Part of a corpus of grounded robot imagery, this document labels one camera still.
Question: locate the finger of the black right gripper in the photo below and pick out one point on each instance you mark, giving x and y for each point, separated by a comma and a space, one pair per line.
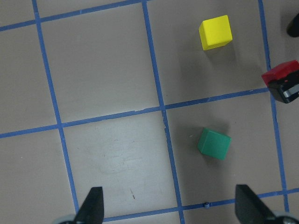
293, 27
285, 90

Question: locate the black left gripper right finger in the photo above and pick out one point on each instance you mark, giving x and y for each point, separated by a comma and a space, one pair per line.
250, 209

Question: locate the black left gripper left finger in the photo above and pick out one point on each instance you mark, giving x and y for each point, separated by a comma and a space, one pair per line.
91, 211

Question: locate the red wooden block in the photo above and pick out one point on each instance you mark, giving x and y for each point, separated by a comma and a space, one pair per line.
280, 71

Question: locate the green wooden block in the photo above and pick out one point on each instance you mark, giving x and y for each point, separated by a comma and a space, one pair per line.
213, 143

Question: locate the yellow wooden block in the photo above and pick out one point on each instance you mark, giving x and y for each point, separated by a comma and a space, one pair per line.
215, 32

